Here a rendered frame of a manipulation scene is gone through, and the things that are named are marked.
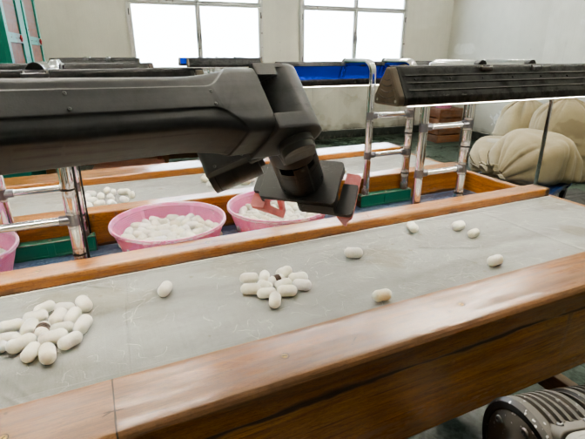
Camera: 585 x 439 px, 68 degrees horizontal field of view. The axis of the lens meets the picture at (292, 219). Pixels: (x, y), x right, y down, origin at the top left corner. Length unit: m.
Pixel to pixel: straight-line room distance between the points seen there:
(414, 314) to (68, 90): 0.54
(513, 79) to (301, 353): 0.74
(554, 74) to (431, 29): 6.00
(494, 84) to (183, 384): 0.82
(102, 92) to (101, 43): 5.38
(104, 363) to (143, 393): 0.12
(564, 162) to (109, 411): 3.44
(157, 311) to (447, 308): 0.46
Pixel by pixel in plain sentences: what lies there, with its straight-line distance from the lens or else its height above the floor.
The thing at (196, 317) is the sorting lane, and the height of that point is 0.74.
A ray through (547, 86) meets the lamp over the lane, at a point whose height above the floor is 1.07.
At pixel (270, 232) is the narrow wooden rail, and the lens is 0.96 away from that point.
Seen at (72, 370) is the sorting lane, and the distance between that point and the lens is 0.67.
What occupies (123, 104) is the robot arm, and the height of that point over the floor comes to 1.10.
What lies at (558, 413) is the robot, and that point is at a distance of 0.55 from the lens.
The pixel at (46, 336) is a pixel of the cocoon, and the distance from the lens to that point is 0.72.
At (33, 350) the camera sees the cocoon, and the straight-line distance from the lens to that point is 0.70.
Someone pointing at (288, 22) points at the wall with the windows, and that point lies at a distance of 6.08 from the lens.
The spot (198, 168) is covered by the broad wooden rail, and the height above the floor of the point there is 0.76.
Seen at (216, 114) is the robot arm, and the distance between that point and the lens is 0.36.
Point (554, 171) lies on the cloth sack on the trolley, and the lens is 3.62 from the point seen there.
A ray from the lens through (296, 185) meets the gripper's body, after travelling 0.52.
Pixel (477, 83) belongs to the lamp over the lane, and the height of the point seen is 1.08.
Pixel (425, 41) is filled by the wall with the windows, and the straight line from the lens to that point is 7.08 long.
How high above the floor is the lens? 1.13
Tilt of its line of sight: 21 degrees down
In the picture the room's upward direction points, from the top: straight up
